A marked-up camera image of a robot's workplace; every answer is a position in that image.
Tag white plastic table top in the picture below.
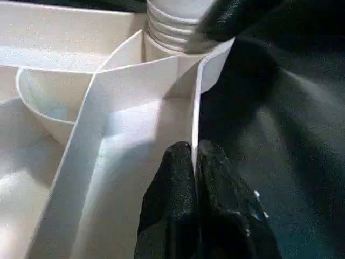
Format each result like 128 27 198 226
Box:
0 0 237 259

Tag white plastic table leg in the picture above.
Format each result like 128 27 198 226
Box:
144 0 214 52

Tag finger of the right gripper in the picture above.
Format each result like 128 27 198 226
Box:
195 0 286 43

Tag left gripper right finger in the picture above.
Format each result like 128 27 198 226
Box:
196 139 282 259

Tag black work mat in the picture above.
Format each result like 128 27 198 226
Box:
194 0 345 259

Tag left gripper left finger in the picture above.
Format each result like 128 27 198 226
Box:
135 141 202 259

